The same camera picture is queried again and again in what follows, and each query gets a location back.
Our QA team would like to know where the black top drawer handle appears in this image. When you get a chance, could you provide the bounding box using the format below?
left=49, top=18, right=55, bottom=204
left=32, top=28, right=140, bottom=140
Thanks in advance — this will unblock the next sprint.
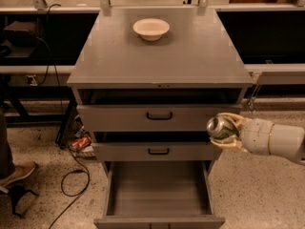
left=146, top=112, right=173, bottom=121

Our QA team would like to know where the bottom grey drawer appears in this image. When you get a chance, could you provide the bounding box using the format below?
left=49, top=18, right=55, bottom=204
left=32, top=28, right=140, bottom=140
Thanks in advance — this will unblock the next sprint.
left=93, top=161, right=225, bottom=229

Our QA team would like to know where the middle grey drawer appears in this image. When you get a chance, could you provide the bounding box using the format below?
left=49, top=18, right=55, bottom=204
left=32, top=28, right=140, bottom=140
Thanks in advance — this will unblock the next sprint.
left=92, top=142, right=222, bottom=161

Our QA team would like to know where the black drawer handle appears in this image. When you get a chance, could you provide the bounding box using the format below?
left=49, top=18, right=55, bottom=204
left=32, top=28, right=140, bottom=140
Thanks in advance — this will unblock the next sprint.
left=146, top=112, right=173, bottom=121
left=148, top=148, right=170, bottom=156

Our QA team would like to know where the white bowl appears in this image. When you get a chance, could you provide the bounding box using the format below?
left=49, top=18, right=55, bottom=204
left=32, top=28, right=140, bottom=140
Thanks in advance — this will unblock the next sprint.
left=132, top=18, right=170, bottom=41

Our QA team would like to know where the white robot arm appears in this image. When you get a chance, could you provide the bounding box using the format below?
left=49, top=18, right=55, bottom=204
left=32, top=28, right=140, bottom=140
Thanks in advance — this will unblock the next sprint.
left=207, top=113, right=305, bottom=166

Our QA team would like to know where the green soda can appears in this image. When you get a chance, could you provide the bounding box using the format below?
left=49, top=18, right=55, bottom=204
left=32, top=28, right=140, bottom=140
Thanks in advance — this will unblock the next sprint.
left=207, top=115, right=239, bottom=140

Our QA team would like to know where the black middle drawer handle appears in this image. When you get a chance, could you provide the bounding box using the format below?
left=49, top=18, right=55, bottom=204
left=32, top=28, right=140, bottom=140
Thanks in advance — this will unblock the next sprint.
left=148, top=148, right=170, bottom=156

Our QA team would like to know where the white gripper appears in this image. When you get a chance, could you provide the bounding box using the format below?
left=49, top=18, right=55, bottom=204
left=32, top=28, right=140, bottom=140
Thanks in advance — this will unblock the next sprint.
left=211, top=113, right=274, bottom=155

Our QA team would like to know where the top grey drawer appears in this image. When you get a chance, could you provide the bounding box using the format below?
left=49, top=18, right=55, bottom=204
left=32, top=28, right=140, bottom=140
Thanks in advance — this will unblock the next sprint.
left=77, top=104, right=241, bottom=132

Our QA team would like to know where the grey drawer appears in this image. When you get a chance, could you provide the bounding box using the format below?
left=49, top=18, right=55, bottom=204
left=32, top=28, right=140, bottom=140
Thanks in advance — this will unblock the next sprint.
left=92, top=142, right=222, bottom=161
left=77, top=104, right=241, bottom=132
left=93, top=161, right=225, bottom=229

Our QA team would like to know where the black chair base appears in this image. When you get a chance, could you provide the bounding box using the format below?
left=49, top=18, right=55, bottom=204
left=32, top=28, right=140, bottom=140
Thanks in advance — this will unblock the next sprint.
left=8, top=185, right=38, bottom=219

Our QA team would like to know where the wire basket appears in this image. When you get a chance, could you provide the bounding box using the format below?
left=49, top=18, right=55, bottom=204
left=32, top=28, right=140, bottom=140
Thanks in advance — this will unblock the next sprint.
left=59, top=108, right=95, bottom=158

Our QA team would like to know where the orange snack packet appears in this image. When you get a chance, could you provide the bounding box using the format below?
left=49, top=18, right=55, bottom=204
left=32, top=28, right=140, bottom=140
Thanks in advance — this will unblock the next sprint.
left=71, top=135, right=92, bottom=152

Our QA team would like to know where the grey drawer cabinet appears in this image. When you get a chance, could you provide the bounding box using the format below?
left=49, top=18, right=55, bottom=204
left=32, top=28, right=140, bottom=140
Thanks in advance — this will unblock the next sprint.
left=66, top=6, right=254, bottom=177

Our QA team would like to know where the brown shoe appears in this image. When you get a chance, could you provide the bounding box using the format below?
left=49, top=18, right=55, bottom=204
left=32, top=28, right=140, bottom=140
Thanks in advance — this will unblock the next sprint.
left=0, top=161, right=36, bottom=187

